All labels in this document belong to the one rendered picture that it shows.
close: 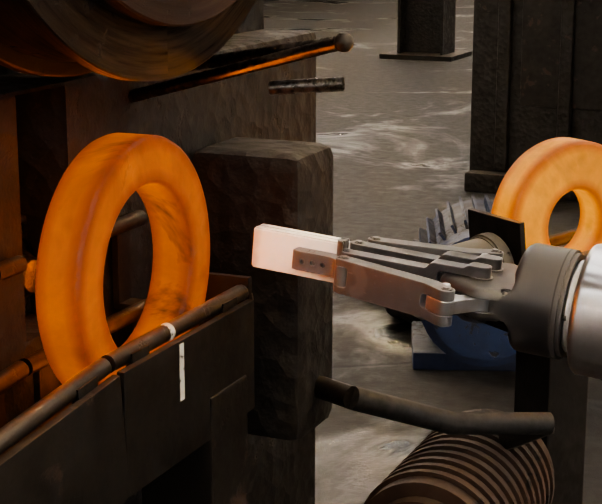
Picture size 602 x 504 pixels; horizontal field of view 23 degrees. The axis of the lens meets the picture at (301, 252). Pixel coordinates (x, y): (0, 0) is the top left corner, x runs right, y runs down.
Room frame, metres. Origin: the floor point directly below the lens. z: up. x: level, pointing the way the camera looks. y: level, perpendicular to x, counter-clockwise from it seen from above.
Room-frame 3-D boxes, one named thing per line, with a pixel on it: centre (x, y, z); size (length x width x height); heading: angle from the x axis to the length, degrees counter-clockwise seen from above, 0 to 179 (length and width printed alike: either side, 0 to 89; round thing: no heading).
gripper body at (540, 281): (0.96, -0.14, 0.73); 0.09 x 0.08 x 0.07; 66
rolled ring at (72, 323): (0.95, 0.12, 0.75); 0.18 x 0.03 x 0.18; 157
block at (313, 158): (1.17, 0.03, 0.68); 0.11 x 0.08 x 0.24; 66
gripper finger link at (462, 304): (0.93, -0.11, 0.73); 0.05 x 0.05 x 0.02; 68
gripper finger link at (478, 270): (0.97, -0.08, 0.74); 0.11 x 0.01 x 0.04; 68
